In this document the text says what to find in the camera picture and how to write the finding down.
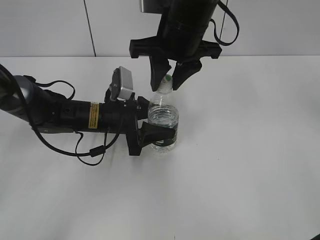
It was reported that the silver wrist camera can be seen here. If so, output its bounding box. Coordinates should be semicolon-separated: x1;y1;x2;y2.
138;0;172;14
109;66;133;101

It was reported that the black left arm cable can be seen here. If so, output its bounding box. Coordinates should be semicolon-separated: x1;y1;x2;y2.
0;65;123;166

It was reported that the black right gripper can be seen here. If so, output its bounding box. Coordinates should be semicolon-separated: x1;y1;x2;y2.
129;34;222;91

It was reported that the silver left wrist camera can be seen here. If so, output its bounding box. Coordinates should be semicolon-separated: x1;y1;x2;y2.
109;66;133;101

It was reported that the clear plastic water bottle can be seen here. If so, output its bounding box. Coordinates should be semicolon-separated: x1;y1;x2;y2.
147;88;179;154

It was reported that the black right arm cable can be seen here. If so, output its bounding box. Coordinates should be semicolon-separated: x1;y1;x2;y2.
208;0;240;47

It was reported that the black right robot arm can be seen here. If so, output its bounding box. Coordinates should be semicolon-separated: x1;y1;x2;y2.
129;0;222;92

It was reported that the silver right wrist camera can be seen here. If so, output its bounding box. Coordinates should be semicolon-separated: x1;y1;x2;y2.
138;0;172;14

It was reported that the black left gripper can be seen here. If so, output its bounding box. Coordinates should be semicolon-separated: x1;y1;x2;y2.
104;92;177;156

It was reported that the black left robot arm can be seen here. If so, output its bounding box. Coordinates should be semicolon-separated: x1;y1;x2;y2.
0;66;176;156

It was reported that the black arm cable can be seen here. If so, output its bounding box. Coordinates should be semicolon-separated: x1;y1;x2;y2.
0;65;123;166
208;0;240;47

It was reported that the white green bottle cap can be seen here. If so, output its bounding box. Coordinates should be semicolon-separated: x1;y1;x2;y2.
158;74;173;93

